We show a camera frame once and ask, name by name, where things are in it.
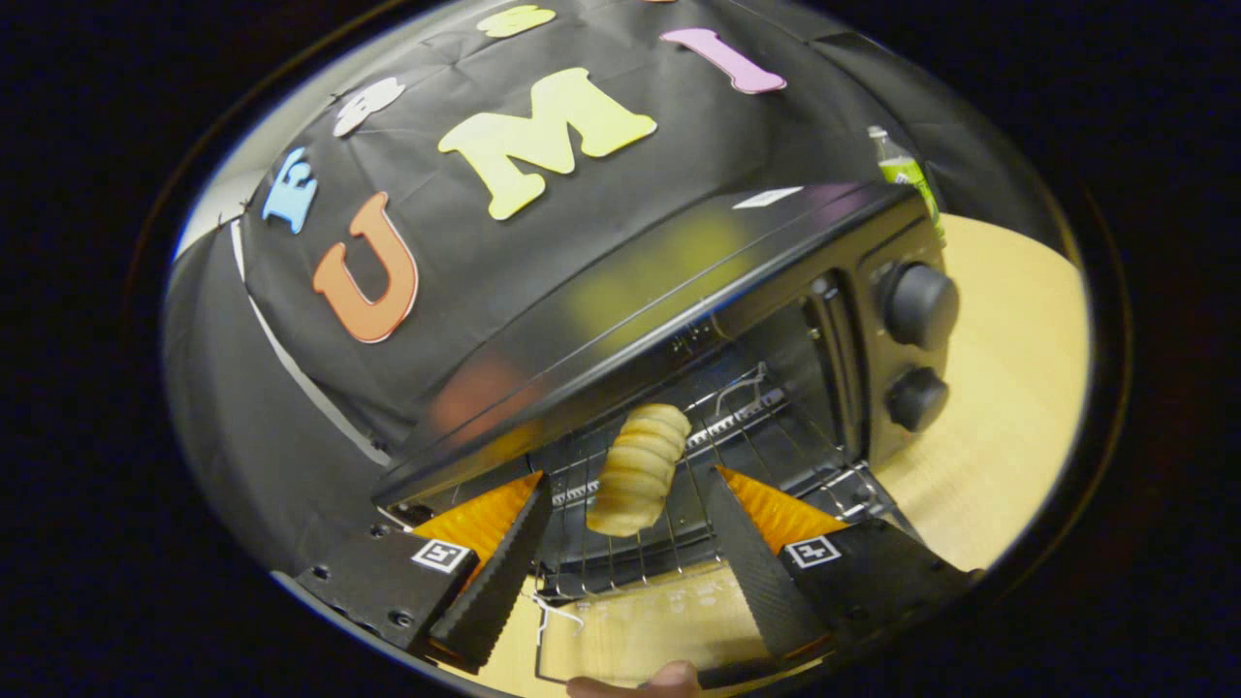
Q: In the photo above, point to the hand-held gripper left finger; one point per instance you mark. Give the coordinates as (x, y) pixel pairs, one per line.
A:
(494, 582)

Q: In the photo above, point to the green drink bottle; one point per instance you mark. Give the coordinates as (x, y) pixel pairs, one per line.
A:
(906, 174)

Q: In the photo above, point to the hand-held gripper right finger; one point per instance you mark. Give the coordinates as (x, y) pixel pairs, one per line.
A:
(766, 591)

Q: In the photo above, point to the black toaster oven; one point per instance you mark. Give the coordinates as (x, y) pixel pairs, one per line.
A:
(679, 281)

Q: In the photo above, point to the golden bread roll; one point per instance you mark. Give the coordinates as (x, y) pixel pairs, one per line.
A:
(635, 475)

